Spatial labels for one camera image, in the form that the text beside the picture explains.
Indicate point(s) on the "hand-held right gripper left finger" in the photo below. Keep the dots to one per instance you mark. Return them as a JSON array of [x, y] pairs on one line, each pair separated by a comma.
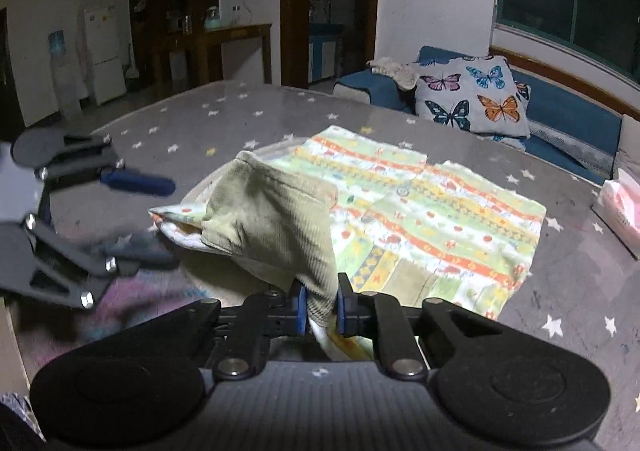
[[301, 312]]

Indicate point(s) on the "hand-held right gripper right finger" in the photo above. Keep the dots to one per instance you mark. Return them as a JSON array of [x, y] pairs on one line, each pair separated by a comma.
[[342, 303]]

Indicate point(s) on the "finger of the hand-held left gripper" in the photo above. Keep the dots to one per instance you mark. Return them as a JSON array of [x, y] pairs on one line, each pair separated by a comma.
[[140, 181], [145, 256]]

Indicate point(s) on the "patterned green orange pants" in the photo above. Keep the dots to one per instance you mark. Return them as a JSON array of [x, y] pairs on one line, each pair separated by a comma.
[[425, 221]]

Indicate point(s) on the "water dispenser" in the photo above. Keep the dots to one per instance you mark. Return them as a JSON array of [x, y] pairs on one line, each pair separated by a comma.
[[62, 81]]

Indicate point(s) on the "white fridge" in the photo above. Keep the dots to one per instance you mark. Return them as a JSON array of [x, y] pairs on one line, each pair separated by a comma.
[[105, 56]]

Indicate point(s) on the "dark wooden shelf cabinet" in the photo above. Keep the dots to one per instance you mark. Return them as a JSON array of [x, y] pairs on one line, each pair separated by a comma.
[[150, 6]]

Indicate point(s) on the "wooden side table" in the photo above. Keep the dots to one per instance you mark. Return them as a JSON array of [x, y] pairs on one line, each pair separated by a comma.
[[235, 33]]

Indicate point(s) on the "pale green jar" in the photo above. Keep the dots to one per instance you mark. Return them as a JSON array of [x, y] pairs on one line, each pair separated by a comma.
[[213, 20]]

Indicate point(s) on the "glass jar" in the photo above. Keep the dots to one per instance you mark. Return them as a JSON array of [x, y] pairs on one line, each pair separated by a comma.
[[236, 16]]

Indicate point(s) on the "blue and white cabinet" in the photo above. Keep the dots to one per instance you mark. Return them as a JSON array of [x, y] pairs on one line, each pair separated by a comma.
[[322, 56]]

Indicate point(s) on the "grey star-print table cover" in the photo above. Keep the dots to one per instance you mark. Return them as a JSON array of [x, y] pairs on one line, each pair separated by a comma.
[[575, 291]]

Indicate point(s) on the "beige cloth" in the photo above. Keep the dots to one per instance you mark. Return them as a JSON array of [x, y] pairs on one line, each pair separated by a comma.
[[400, 72]]

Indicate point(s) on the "butterfly print pillow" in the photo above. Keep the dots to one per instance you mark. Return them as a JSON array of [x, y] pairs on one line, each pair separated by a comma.
[[470, 96]]

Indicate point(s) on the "blue sofa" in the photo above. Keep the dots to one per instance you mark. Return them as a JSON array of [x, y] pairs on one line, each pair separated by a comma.
[[565, 126]]

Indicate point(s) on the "pink tissue pack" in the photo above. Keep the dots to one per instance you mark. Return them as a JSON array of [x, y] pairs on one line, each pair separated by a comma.
[[620, 211]]

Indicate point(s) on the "grey pillow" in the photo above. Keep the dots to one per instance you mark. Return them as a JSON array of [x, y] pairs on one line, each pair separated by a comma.
[[630, 151]]

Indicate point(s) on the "wooden door frame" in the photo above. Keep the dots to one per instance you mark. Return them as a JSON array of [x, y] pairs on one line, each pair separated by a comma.
[[290, 6]]

